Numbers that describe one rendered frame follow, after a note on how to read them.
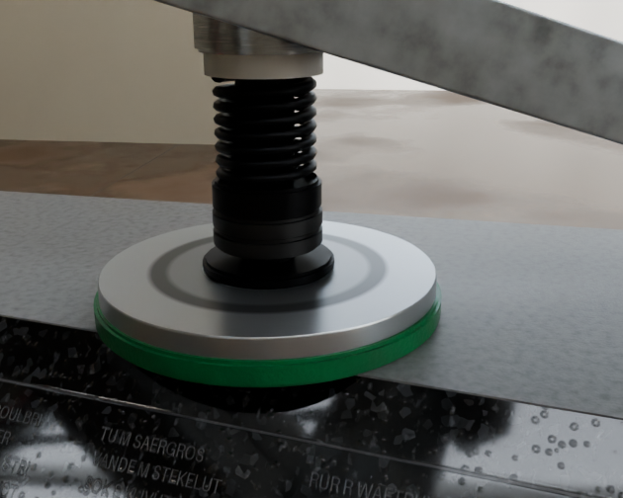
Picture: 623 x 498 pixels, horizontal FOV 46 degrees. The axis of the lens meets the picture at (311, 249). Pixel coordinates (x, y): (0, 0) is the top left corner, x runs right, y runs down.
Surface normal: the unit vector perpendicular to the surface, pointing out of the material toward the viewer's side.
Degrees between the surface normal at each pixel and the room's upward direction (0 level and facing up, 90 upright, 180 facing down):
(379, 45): 90
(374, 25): 90
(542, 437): 45
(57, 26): 90
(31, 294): 0
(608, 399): 0
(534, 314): 0
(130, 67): 90
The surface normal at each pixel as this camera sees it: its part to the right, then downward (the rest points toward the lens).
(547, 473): -0.24, -0.45
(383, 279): 0.00, -0.95
